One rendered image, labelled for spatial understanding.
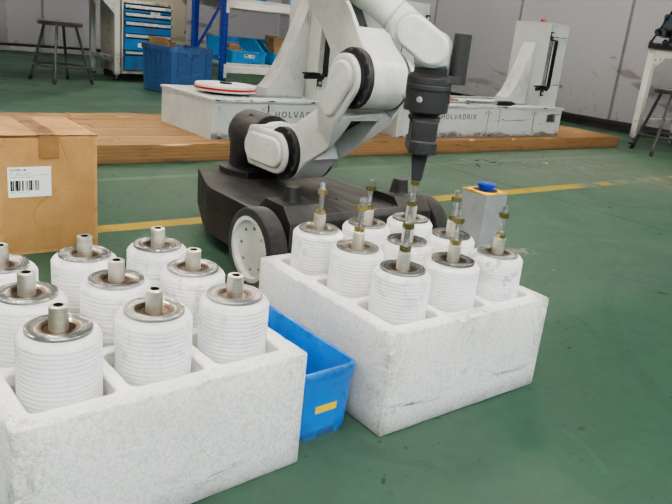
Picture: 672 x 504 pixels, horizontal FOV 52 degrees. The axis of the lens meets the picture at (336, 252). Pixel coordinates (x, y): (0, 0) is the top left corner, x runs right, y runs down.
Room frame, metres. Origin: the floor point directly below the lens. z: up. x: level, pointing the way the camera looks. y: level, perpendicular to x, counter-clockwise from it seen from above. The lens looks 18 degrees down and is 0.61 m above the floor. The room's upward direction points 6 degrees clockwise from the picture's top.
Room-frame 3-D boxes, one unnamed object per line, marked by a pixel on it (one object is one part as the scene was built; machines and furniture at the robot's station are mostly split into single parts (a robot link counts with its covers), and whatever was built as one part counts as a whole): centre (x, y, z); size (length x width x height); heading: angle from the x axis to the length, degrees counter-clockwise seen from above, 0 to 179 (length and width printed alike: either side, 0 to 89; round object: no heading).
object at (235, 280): (0.87, 0.13, 0.26); 0.02 x 0.02 x 0.03
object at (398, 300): (1.06, -0.11, 0.16); 0.10 x 0.10 x 0.18
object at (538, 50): (4.52, -0.68, 0.45); 1.51 x 0.57 x 0.74; 129
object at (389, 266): (1.06, -0.11, 0.25); 0.08 x 0.08 x 0.01
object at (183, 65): (5.73, 1.44, 0.18); 0.50 x 0.41 x 0.37; 43
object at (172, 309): (0.79, 0.22, 0.25); 0.08 x 0.08 x 0.01
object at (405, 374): (1.23, -0.13, 0.09); 0.39 x 0.39 x 0.18; 39
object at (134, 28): (6.60, 2.05, 0.34); 0.59 x 0.47 x 0.69; 39
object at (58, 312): (0.72, 0.31, 0.26); 0.02 x 0.02 x 0.03
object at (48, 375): (0.72, 0.31, 0.16); 0.10 x 0.10 x 0.18
